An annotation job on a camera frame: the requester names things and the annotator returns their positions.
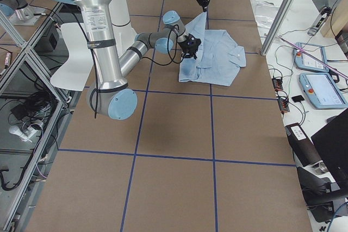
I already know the light blue button-up shirt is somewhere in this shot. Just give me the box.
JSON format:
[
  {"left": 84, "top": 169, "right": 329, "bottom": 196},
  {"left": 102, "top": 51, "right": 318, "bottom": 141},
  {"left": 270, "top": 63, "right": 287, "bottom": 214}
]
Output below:
[{"left": 178, "top": 12, "right": 246, "bottom": 86}]

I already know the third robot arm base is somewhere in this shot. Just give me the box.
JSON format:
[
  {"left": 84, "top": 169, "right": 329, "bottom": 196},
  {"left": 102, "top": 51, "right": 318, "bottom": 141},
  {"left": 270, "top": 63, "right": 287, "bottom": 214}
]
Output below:
[{"left": 1, "top": 0, "right": 39, "bottom": 26}]

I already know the clear plastic bag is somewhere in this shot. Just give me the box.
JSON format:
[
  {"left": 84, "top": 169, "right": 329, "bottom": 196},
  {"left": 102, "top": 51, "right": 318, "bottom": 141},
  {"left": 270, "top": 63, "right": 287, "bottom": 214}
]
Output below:
[{"left": 252, "top": 0, "right": 279, "bottom": 38}]

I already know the far blue teach pendant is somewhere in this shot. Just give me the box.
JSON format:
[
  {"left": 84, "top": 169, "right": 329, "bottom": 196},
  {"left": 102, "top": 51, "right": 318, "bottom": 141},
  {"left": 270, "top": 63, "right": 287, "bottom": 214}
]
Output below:
[{"left": 293, "top": 42, "right": 329, "bottom": 73}]

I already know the blue teach pendant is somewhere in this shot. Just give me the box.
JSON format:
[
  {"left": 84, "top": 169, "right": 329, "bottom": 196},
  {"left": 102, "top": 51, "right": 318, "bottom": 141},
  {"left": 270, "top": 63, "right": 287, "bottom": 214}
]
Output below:
[
  {"left": 293, "top": 42, "right": 329, "bottom": 73},
  {"left": 299, "top": 72, "right": 347, "bottom": 109}
]

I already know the white curved chair shell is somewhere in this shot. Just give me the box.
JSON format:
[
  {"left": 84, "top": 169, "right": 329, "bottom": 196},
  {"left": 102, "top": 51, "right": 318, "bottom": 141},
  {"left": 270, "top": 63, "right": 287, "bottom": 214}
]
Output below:
[{"left": 50, "top": 22, "right": 93, "bottom": 91}]

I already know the near blue teach pendant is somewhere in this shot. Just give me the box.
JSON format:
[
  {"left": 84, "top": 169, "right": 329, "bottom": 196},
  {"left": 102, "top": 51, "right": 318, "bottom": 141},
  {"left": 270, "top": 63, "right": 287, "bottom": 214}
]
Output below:
[{"left": 299, "top": 72, "right": 347, "bottom": 109}]

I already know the long reach grabber stick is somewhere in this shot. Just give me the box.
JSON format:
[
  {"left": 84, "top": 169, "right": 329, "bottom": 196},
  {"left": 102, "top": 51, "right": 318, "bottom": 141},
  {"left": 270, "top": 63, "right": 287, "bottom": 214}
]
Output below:
[{"left": 278, "top": 35, "right": 348, "bottom": 80}]

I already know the black monitor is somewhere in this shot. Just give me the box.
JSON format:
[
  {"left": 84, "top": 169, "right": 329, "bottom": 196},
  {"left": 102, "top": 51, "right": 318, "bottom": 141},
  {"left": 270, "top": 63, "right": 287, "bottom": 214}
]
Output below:
[{"left": 311, "top": 110, "right": 347, "bottom": 187}]

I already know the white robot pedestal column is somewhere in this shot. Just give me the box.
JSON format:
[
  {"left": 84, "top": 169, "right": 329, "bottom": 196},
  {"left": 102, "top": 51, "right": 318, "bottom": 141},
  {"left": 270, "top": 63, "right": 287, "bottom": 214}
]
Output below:
[{"left": 109, "top": 0, "right": 136, "bottom": 48}]

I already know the aluminium frame post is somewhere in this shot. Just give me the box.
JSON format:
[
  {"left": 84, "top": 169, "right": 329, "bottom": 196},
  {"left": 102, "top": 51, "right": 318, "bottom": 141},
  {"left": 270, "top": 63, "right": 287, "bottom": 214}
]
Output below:
[{"left": 260, "top": 0, "right": 294, "bottom": 56}]

